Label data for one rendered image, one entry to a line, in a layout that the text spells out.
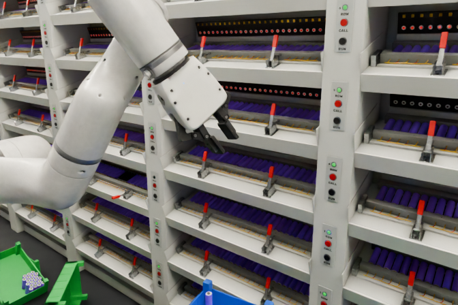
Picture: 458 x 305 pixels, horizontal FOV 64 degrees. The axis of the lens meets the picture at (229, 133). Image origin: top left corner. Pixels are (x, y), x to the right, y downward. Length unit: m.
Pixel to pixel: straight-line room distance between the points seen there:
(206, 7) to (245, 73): 0.24
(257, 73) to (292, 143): 0.22
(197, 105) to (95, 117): 0.17
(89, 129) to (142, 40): 0.18
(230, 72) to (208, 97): 0.49
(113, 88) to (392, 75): 0.60
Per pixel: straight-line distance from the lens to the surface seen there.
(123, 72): 0.71
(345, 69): 0.94
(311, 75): 0.98
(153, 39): 0.60
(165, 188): 1.43
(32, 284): 2.11
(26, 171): 0.80
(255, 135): 1.09
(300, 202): 1.10
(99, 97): 0.65
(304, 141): 1.02
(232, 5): 1.11
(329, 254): 1.10
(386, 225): 1.04
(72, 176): 0.73
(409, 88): 0.91
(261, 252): 1.23
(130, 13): 0.60
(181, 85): 0.61
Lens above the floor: 1.19
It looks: 14 degrees down
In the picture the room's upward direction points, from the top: straight up
